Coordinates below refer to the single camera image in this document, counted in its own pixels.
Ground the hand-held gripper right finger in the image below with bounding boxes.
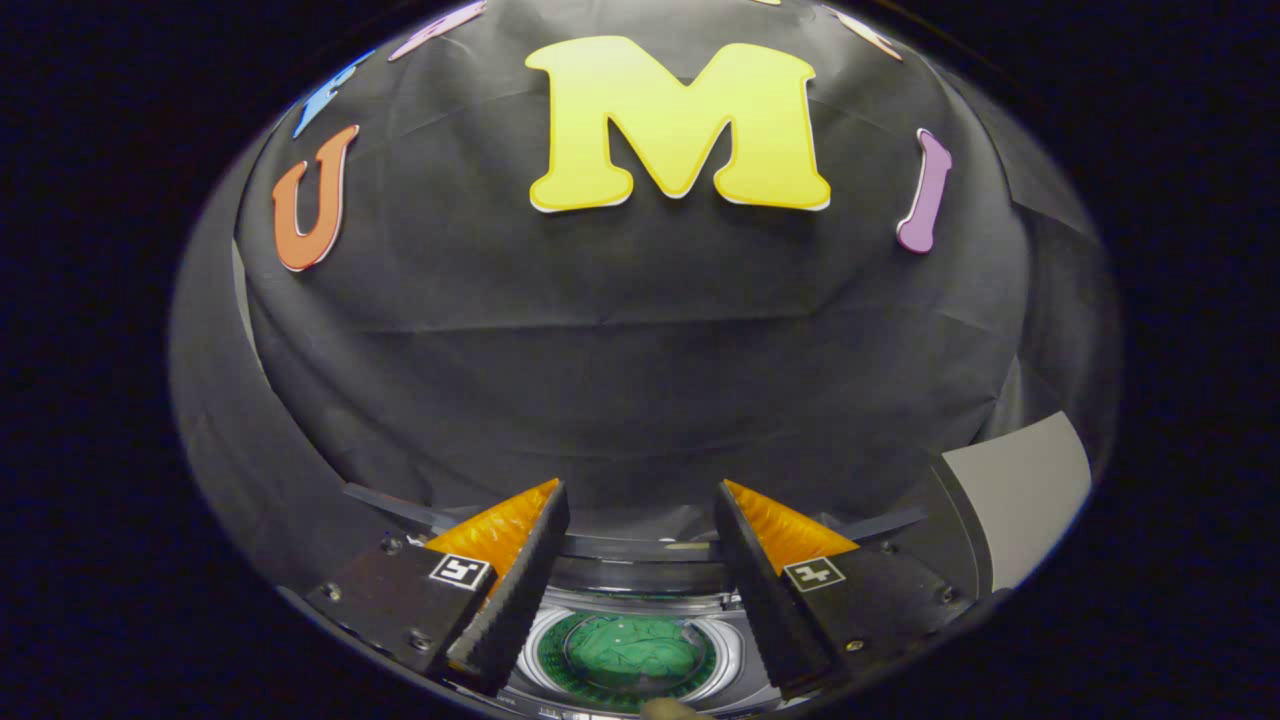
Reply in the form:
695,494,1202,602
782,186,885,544
713,479,976,699

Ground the beige cabinet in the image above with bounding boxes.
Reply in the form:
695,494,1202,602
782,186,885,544
925,410,1093,601

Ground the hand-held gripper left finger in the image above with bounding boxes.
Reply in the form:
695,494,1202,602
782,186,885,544
305,478,571,696

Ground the green polo shirt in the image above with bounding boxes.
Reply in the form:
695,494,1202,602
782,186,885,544
565,615,706,691

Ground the dark washing machine lid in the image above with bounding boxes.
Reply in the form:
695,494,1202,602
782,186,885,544
345,483,931,717

